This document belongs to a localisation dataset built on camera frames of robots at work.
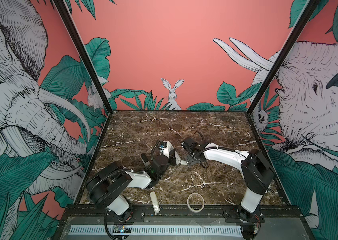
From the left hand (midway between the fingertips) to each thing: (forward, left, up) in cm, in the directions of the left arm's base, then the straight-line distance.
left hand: (176, 149), depth 86 cm
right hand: (-2, -11, -6) cm, 13 cm away
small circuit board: (-36, +28, -10) cm, 47 cm away
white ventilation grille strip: (-38, +8, -11) cm, 40 cm away
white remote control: (-5, -5, -9) cm, 11 cm away
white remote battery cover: (-26, +12, -8) cm, 30 cm away
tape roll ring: (-31, -9, -10) cm, 33 cm away
